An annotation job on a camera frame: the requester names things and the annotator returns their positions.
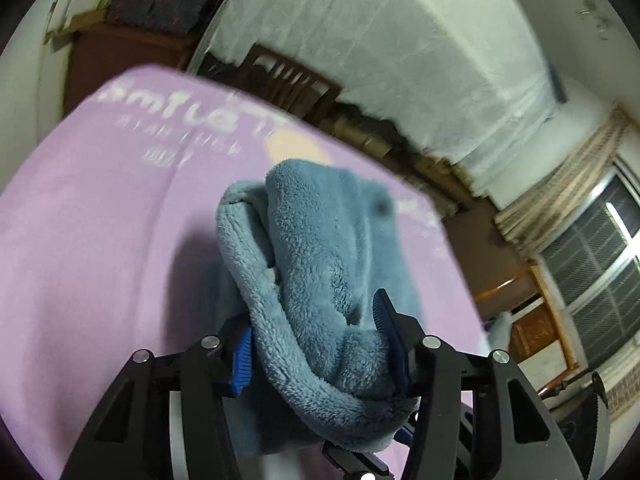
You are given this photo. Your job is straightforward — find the grey-blue quilted blanket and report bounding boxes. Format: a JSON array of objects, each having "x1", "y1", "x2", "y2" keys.
[{"x1": 484, "y1": 311, "x2": 513, "y2": 351}]

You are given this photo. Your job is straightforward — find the black metal stand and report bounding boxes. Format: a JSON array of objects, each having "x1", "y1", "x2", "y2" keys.
[{"x1": 538, "y1": 368, "x2": 611, "y2": 479}]

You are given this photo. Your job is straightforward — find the purple printed bed sheet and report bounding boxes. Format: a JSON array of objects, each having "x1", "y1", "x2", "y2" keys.
[{"x1": 1, "y1": 66, "x2": 488, "y2": 479}]

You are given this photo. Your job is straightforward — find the blue fluffy fleece garment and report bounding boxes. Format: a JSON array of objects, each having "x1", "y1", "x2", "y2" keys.
[{"x1": 215, "y1": 159, "x2": 421, "y2": 455}]

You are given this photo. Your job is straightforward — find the dark wooden chair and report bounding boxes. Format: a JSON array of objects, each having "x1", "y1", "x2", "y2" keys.
[{"x1": 234, "y1": 44, "x2": 342, "y2": 126}]

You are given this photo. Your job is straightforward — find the barred window with white frame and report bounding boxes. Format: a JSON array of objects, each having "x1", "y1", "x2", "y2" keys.
[{"x1": 537, "y1": 158, "x2": 639, "y2": 368}]

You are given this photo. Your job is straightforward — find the white lace cover cloth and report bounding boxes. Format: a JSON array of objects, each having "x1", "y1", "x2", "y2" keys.
[{"x1": 198, "y1": 0, "x2": 556, "y2": 194}]

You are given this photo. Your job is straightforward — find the beige checked curtain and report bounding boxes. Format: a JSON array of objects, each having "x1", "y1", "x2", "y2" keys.
[{"x1": 495, "y1": 104, "x2": 637, "y2": 256}]

